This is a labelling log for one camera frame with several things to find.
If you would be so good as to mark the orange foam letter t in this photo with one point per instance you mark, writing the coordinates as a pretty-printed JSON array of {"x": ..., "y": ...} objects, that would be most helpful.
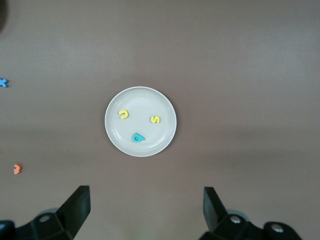
[{"x": 17, "y": 169}]

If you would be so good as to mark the teal foam letter b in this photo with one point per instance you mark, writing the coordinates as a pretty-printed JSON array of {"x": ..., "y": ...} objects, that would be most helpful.
[{"x": 133, "y": 138}]

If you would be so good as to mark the brown table cover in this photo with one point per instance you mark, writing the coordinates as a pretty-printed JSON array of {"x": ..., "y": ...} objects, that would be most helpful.
[{"x": 225, "y": 75}]

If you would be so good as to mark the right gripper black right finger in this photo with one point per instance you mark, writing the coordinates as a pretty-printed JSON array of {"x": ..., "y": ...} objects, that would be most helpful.
[{"x": 217, "y": 220}]

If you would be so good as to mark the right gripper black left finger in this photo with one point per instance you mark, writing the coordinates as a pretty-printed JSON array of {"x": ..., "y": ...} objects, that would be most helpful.
[{"x": 70, "y": 220}]

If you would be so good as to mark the yellow foam letter u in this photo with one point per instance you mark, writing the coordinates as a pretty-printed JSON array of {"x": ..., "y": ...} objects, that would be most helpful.
[{"x": 127, "y": 115}]

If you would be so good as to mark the beige brown plate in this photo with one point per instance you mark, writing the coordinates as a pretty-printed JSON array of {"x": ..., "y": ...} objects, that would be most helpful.
[{"x": 140, "y": 105}]

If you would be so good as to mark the blue foam letter x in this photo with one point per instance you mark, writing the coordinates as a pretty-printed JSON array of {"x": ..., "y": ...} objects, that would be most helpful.
[{"x": 3, "y": 83}]

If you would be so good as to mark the yellow foam letter s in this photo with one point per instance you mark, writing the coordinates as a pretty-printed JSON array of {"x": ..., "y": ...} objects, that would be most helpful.
[{"x": 155, "y": 119}]

